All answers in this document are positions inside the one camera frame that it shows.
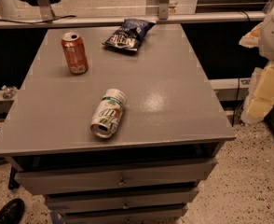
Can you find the black shoe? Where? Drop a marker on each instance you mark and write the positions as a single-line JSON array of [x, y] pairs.
[[12, 212]]

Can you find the top grey drawer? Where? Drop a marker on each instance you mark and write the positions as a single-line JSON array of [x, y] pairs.
[[116, 176]]

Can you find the red coke can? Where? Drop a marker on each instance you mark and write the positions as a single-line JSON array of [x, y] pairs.
[[74, 51]]

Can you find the middle grey drawer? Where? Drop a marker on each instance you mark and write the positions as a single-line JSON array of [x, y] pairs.
[[122, 200]]

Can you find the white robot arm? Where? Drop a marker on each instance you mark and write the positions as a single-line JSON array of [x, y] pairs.
[[266, 38]]

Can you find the white green 7up can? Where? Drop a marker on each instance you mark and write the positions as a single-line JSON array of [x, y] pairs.
[[108, 114]]

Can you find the grey drawer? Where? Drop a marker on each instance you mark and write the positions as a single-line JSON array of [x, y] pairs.
[[116, 176], [122, 200], [127, 216]]

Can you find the crumpled foil wrapper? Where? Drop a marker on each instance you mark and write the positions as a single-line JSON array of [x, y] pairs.
[[9, 92]]

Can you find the grey drawer cabinet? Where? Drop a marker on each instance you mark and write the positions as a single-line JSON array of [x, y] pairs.
[[129, 140]]

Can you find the grey metal rail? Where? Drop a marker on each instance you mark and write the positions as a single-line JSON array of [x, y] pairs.
[[74, 21]]

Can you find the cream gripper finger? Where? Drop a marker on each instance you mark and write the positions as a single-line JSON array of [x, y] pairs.
[[260, 99], [251, 39]]

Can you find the bottom grey drawer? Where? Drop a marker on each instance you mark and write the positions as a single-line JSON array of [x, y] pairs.
[[127, 216]]

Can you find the blue chip bag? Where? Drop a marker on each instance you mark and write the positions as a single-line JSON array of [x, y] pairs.
[[130, 35]]

